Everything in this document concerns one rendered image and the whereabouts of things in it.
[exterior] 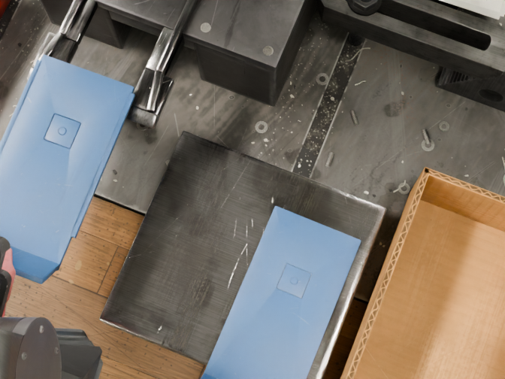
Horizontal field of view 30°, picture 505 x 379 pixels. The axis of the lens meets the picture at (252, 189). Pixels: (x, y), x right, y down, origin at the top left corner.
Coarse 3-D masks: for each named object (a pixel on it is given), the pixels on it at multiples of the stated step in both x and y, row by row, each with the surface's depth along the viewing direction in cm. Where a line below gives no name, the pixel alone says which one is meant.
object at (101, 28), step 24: (48, 0) 73; (72, 0) 71; (312, 0) 74; (96, 24) 74; (120, 24) 75; (144, 24) 70; (120, 48) 77; (192, 48) 71; (288, 48) 71; (216, 72) 74; (240, 72) 72; (264, 72) 70; (288, 72) 76; (264, 96) 75
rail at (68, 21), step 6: (78, 0) 69; (72, 6) 69; (78, 6) 69; (72, 12) 69; (78, 12) 69; (66, 18) 69; (72, 18) 69; (66, 24) 68; (72, 24) 69; (60, 30) 68; (66, 30) 68; (66, 36) 69
